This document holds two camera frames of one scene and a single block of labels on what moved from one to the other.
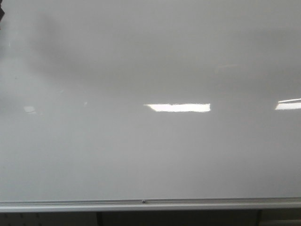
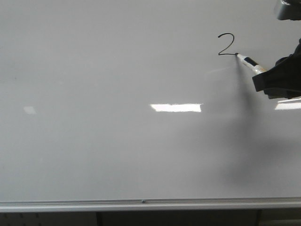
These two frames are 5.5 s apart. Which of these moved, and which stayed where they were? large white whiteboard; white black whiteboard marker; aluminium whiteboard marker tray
Moved: white black whiteboard marker
Stayed: aluminium whiteboard marker tray; large white whiteboard
